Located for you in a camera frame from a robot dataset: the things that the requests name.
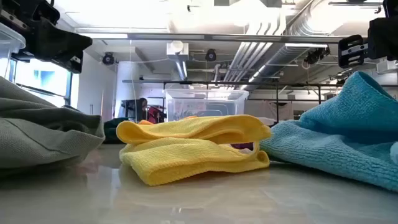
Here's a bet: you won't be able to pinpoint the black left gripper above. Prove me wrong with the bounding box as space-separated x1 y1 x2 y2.
0 0 93 74

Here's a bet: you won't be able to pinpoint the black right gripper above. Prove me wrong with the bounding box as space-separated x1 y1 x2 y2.
338 17 398 68

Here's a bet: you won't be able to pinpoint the grey towel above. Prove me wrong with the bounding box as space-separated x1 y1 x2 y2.
0 76 106 170

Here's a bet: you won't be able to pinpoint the blue towel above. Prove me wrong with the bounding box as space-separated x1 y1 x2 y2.
259 70 398 192

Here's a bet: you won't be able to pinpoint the pink towel with tag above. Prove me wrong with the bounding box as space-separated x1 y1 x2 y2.
230 141 255 156

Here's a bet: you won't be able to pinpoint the clear plastic storage bin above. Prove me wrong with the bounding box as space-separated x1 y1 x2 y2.
0 22 27 78
164 88 250 122

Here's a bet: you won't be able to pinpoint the yellow towel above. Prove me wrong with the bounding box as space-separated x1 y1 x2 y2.
116 114 272 187

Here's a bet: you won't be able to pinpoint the large window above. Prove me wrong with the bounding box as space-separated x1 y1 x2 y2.
0 57 73 108

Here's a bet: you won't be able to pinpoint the white ceiling box unit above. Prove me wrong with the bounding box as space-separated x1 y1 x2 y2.
376 58 398 75

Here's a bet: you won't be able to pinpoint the black round ceiling device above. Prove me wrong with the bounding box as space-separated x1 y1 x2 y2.
102 52 116 66
205 48 218 62

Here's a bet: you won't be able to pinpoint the black cart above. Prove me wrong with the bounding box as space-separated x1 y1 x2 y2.
120 99 141 123

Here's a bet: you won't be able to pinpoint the silver ceiling ducts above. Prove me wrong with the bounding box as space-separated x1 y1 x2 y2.
223 0 343 91

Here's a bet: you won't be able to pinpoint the person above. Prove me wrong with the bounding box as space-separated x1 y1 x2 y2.
137 97 149 123

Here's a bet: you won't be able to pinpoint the white cloth covered table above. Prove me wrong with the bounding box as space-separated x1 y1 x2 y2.
244 100 295 126

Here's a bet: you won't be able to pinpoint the red object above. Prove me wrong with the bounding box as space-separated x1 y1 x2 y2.
146 105 167 124

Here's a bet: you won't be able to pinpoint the black metal rack frame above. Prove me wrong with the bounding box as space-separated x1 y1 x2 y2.
163 80 343 124

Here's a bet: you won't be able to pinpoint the white duct box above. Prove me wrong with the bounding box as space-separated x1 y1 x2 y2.
166 40 190 80

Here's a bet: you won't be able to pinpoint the aluminium frame beam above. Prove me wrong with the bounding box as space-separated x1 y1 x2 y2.
74 30 346 44

